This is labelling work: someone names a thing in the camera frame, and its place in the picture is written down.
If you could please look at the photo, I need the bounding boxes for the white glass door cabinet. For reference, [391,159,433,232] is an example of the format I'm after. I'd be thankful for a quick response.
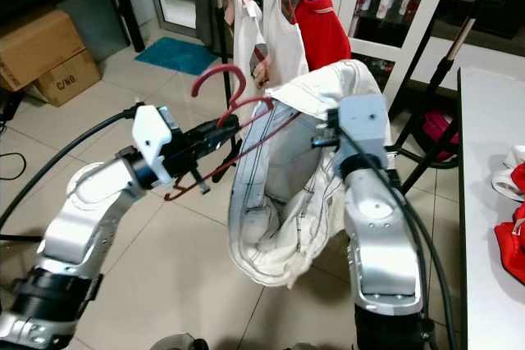
[328,0,525,113]

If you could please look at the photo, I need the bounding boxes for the dark red plastic hanger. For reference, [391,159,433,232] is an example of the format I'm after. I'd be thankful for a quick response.
[164,63,304,202]

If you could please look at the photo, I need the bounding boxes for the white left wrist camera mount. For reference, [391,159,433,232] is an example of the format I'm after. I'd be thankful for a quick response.
[134,104,173,189]

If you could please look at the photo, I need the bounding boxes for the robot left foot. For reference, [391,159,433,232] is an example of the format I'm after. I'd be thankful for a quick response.
[154,334,214,350]

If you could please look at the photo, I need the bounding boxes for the teal floor mat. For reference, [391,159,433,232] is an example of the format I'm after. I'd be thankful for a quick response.
[134,36,212,77]

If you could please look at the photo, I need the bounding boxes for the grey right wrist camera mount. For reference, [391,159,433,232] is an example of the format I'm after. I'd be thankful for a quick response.
[336,93,392,175]

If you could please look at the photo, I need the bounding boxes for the black tv stand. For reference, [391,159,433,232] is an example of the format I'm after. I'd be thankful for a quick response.
[431,0,525,48]

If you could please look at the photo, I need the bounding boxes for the large cardboard box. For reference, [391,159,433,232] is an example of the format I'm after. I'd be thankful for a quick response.
[0,7,81,93]

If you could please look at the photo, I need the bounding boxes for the white table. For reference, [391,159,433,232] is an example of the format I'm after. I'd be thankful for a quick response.
[457,66,525,350]

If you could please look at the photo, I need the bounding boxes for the red shirt white trim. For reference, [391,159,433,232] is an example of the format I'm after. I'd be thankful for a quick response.
[294,0,352,72]
[494,202,525,281]

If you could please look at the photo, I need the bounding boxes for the pink vacuum cleaner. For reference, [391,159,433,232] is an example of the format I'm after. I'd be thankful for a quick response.
[422,108,460,162]

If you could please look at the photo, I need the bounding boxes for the small printed cardboard box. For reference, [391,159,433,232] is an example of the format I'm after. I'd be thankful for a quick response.
[37,48,103,107]

